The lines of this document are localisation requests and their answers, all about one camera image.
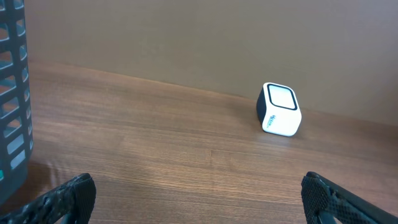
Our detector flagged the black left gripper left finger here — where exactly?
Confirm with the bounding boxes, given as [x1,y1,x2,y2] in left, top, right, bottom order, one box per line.
[1,173,96,224]

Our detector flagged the white barcode scanner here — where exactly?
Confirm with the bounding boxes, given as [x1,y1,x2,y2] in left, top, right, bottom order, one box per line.
[256,82,302,137]

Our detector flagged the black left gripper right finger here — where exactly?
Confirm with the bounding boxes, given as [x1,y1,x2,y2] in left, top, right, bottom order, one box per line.
[301,171,397,224]

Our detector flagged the grey plastic shopping basket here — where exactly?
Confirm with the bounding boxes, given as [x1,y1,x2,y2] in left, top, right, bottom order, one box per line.
[1,0,34,203]

